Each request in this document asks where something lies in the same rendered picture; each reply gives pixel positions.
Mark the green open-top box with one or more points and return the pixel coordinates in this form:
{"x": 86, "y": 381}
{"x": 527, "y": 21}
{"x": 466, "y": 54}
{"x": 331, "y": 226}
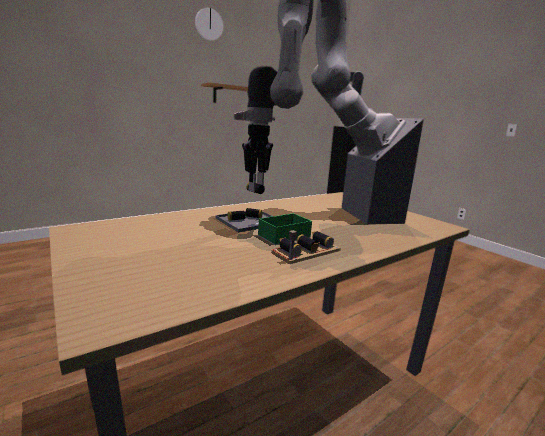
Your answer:
{"x": 276, "y": 227}

